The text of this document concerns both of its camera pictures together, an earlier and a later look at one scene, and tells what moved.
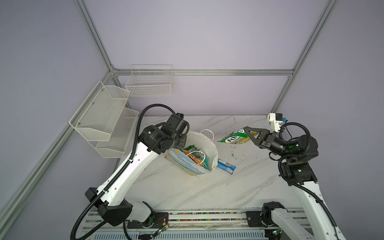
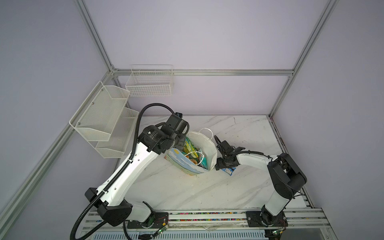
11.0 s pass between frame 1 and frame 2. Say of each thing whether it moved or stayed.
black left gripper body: stayed
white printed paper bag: stayed
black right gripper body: moved
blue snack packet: stayed
